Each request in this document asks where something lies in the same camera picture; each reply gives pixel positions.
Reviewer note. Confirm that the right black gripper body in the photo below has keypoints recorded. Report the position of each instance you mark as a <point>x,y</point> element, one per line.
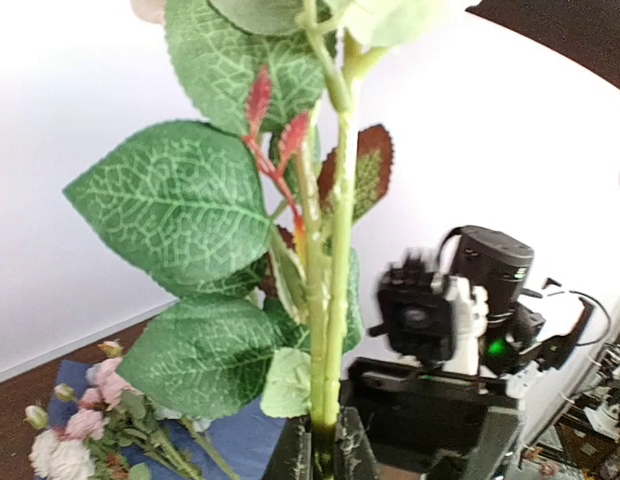
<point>439,424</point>

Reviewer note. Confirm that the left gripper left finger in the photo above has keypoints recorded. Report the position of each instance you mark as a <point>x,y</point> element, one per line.
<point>292,458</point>

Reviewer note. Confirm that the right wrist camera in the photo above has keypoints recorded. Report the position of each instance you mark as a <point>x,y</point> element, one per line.
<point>435,317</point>

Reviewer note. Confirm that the light blue flower stem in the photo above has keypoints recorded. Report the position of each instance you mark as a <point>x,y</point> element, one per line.
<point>197,430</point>

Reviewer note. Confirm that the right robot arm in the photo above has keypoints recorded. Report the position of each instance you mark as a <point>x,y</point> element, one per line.
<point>528,332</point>

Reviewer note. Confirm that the large pink peony stem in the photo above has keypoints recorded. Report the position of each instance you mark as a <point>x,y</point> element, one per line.
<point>158,446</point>

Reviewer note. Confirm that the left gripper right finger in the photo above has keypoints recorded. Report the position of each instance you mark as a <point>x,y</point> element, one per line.
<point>354,458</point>

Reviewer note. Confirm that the white rose stem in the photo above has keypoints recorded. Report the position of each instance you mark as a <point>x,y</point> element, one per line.
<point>60,450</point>

